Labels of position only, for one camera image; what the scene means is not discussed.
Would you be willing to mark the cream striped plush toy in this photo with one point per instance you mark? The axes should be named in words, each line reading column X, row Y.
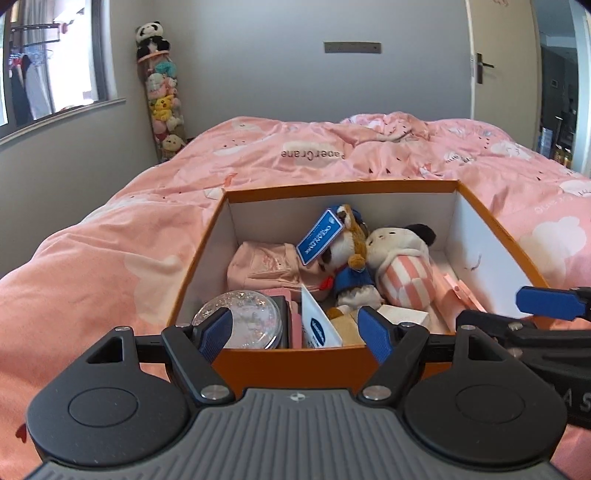
column 406, row 277

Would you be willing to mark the white door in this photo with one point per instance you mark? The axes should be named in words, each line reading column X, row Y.
column 508, row 92

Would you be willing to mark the panda plush toy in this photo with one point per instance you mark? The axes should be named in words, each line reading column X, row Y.
column 152, row 39

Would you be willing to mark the blue hang tag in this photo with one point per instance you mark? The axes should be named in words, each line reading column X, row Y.
column 318, row 235

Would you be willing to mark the brown dog plush toy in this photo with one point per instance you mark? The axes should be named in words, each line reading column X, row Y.
column 351, row 281

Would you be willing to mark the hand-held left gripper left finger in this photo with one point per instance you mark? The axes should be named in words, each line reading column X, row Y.
column 214, row 334

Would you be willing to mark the salmon pink plastic gadget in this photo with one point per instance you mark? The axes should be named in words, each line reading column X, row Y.
column 457, row 295

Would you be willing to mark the gold textured box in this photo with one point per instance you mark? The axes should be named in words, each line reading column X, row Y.
column 346, row 330

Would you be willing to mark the white small box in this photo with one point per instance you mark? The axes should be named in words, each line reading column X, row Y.
column 406, row 316

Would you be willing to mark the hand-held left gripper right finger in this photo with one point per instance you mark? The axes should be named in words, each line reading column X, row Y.
column 374, row 334

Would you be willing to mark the grey wall plate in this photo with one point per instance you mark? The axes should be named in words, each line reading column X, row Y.
column 353, row 47

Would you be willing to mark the clear hanging plush toy holder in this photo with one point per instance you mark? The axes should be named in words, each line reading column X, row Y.
column 164, row 134

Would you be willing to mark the clear glitter snow globe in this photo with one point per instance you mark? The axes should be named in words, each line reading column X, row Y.
column 249, row 318

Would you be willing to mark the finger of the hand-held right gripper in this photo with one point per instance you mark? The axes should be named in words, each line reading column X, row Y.
column 508, row 330
column 549, row 302

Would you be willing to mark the yellow plush toy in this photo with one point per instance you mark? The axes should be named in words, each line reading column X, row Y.
column 165, row 107

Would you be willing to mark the window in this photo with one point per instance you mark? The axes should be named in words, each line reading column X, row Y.
column 69, row 55

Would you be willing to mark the pink fabric pouch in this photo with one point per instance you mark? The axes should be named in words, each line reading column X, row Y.
column 263, row 267

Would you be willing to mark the hanging clothes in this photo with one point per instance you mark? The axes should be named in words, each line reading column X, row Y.
column 27, row 87

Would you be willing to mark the pink leather key case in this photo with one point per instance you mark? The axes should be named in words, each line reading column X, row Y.
column 281, row 293

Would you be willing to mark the dark grey flat box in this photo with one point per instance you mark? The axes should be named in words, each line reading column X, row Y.
column 288, row 323

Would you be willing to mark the pink printed blanket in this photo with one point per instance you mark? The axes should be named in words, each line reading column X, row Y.
column 92, row 277

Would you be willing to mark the orange cardboard box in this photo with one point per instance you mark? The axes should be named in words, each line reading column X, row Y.
column 295, row 369

